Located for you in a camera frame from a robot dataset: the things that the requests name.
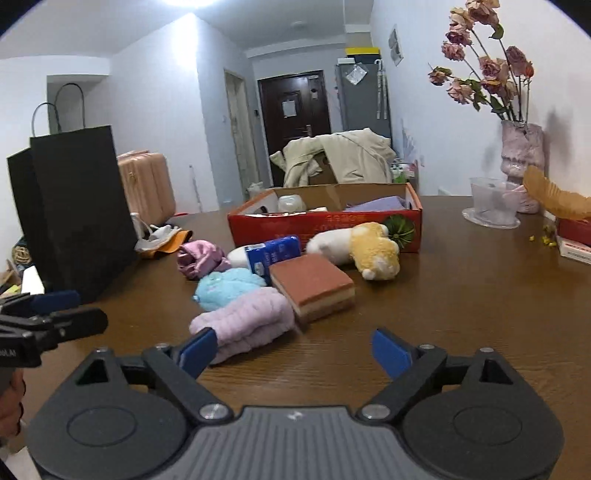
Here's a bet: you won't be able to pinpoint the grey refrigerator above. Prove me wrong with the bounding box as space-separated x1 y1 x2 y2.
335 60 392 139

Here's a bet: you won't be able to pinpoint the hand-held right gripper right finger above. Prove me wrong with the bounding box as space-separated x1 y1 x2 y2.
358 329 515 423

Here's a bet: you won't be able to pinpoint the dark brown entrance door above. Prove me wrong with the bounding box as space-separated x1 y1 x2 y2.
257 70 332 188

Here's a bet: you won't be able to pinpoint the purple cloth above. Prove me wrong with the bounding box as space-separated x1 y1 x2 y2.
344 196 413 213

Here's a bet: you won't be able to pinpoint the white hanging umbrella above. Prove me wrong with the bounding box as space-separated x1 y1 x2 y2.
375 59 386 120

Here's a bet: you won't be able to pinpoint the pink ribbed vase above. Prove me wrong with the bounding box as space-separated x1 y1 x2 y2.
501 120 546 214

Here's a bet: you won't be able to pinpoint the pink fluffy towel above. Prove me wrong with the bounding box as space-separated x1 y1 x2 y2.
189 287 296 365

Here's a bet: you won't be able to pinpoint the black paper bag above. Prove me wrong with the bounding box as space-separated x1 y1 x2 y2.
7 83 139 305

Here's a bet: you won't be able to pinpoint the white soft pouch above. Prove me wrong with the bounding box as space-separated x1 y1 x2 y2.
227 246 252 269

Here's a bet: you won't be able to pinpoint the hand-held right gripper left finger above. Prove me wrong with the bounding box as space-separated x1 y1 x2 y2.
74 328 234 423

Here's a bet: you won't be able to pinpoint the orange and white tape dispenser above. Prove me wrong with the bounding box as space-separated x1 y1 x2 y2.
131 213 192 259

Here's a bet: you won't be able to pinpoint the wall picture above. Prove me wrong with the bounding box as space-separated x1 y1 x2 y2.
388 25 404 65

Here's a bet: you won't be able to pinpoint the small bottles group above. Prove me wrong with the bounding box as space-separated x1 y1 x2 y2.
390 159 419 183

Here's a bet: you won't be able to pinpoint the light blue plush toy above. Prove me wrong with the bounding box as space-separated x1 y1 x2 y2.
194 268 269 312

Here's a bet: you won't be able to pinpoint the red flat box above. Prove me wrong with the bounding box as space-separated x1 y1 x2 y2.
556 217 591 245

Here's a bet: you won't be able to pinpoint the white and yellow plush dog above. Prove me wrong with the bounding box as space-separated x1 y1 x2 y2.
306 222 400 281

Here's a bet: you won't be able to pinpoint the yellow flower bits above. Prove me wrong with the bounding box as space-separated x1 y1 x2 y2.
529 224 557 247

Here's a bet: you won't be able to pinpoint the orange plastic basket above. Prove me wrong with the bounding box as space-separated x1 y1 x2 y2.
227 182 423 254

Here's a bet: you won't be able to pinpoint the white flat box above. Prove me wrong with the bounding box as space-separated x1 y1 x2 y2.
556 235 591 265

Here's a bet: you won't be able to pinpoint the beige jacket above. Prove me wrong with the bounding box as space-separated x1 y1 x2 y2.
270 128 397 188

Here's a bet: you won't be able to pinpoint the orange pleated fan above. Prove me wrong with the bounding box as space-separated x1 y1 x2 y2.
523 165 591 220

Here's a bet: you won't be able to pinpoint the person's left hand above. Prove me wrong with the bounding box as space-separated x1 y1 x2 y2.
0 369 26 439

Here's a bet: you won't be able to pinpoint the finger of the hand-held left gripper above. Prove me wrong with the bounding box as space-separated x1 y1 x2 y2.
28 308 109 347
0 290 81 319

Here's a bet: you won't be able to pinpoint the dried pink roses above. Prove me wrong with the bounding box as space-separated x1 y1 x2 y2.
427 0 536 123

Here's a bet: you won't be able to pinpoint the pink suitcase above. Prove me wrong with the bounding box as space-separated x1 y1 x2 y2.
117 150 177 227

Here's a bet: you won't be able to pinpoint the pink satin scrunchie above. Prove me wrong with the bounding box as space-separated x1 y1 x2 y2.
177 240 232 281

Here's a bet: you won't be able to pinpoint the yellow and black box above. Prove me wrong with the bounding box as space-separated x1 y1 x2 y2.
346 46 380 65

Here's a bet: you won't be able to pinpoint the light wooden door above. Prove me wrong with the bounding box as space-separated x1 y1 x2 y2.
224 69 259 190

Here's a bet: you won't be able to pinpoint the brown layered sponge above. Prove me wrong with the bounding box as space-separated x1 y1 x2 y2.
269 253 356 324

